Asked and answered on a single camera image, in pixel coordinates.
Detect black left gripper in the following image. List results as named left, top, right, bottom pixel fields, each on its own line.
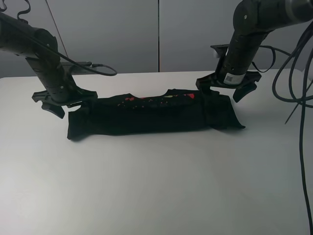
left=32, top=89, right=97, bottom=119

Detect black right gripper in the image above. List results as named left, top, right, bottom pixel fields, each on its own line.
left=196, top=71, right=261, bottom=102

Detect black printed t-shirt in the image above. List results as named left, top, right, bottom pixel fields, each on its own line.
left=67, top=89, right=244, bottom=140

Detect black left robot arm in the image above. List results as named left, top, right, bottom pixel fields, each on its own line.
left=0, top=13, right=98, bottom=118

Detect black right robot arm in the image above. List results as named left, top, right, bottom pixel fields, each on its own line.
left=196, top=0, right=313, bottom=102

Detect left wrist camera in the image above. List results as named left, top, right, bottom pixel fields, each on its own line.
left=61, top=62, right=92, bottom=75

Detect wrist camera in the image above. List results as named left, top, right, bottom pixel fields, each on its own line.
left=61, top=62, right=92, bottom=75
left=211, top=44, right=229, bottom=59

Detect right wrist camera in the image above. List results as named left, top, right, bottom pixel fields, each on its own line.
left=211, top=44, right=229, bottom=59

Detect right arm black cables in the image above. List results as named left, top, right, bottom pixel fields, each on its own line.
left=251, top=19, right=313, bottom=235

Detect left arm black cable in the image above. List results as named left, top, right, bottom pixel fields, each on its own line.
left=0, top=0, right=118, bottom=76

